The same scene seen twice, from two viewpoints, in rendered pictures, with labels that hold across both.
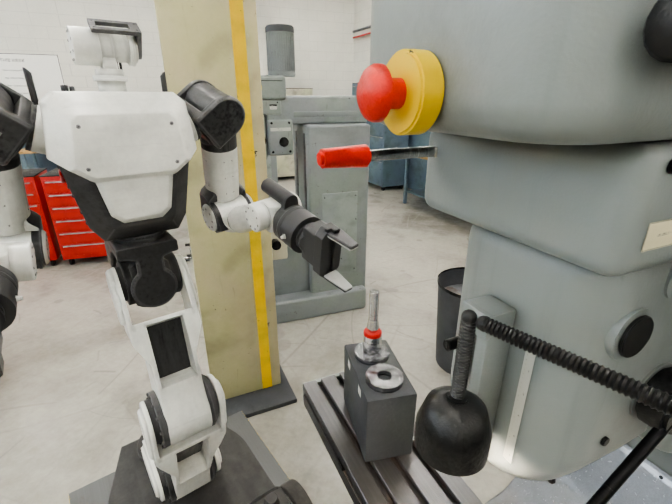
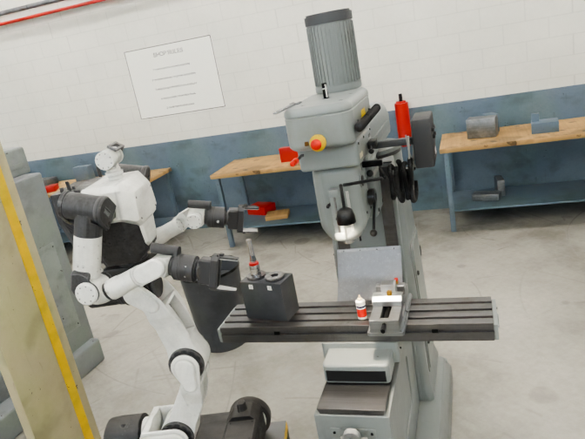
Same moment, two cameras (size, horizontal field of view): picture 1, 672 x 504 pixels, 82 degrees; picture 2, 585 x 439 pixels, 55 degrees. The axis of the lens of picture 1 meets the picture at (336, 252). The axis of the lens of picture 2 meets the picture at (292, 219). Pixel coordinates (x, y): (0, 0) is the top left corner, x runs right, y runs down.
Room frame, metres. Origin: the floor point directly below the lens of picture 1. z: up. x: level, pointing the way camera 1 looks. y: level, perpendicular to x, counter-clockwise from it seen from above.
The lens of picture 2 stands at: (-0.97, 1.50, 2.12)
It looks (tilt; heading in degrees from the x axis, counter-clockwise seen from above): 17 degrees down; 314
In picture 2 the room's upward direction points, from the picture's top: 11 degrees counter-clockwise
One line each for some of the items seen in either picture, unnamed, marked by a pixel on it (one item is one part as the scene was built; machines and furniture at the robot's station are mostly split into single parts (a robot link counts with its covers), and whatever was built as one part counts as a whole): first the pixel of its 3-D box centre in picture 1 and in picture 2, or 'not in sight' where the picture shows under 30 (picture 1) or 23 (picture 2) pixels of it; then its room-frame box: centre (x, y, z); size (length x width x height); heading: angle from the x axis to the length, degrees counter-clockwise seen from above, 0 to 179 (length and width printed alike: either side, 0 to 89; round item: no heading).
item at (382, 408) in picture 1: (376, 394); (269, 294); (0.80, -0.10, 1.04); 0.22 x 0.12 x 0.20; 12
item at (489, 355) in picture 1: (476, 382); (338, 213); (0.37, -0.17, 1.45); 0.04 x 0.04 x 0.21; 24
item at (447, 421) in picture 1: (453, 420); (345, 214); (0.29, -0.12, 1.46); 0.07 x 0.07 x 0.06
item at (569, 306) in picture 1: (550, 342); (342, 199); (0.41, -0.27, 1.47); 0.21 x 0.19 x 0.32; 24
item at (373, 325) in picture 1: (373, 311); (251, 251); (0.84, -0.09, 1.26); 0.03 x 0.03 x 0.11
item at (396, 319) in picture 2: not in sight; (389, 303); (0.27, -0.30, 1.00); 0.35 x 0.15 x 0.11; 114
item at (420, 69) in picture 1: (409, 93); (318, 143); (0.32, -0.06, 1.76); 0.06 x 0.02 x 0.06; 24
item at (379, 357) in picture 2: not in sight; (365, 340); (0.41, -0.27, 0.80); 0.50 x 0.35 x 0.12; 114
